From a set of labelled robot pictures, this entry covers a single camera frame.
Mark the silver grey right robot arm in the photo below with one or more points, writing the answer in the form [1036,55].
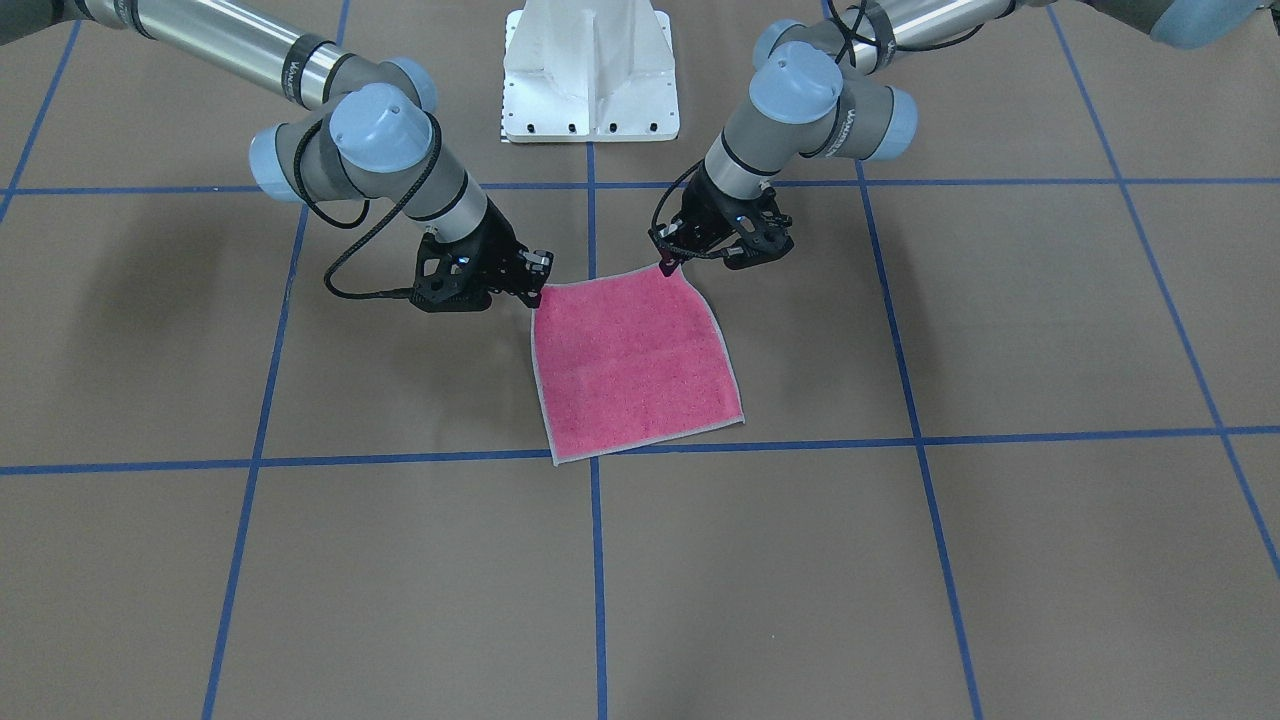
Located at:
[370,133]

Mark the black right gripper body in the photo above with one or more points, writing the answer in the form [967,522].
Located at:
[494,248]

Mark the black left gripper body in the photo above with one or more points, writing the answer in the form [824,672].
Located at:
[712,207]

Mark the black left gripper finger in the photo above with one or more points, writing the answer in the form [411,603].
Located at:
[669,264]

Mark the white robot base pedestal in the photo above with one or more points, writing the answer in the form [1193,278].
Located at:
[589,71]

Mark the pink and grey towel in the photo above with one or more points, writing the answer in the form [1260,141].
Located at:
[627,361]

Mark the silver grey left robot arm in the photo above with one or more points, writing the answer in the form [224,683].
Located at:
[812,95]

